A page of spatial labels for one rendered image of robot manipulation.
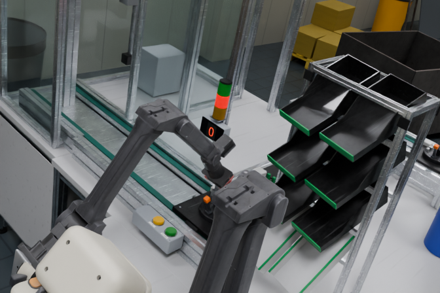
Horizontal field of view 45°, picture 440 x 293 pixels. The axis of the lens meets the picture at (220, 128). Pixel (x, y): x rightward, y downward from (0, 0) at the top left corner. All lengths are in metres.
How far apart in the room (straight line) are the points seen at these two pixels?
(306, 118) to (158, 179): 0.87
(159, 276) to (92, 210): 0.57
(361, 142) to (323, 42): 4.90
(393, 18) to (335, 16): 1.61
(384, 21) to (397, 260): 6.25
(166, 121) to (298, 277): 0.73
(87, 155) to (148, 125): 1.03
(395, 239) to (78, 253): 1.55
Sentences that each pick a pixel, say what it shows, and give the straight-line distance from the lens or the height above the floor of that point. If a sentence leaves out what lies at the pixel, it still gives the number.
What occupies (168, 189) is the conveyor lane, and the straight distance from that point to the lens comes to 2.20.
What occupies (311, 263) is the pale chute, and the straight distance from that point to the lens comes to 1.78.
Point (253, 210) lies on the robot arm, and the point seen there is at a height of 1.60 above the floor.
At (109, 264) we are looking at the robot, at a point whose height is 1.39.
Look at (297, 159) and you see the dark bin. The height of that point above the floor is 1.38.
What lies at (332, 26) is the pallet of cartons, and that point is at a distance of 6.87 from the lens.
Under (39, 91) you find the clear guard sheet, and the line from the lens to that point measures 2.51.
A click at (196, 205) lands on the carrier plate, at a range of 2.05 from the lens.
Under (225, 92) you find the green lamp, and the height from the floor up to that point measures 1.38.
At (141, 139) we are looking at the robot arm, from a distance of 1.33.
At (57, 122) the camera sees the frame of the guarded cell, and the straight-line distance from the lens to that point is 2.43.
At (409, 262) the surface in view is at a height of 0.86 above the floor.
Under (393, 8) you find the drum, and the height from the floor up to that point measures 0.55.
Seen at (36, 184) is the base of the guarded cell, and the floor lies 0.61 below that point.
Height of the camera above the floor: 2.19
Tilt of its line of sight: 28 degrees down
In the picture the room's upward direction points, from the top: 12 degrees clockwise
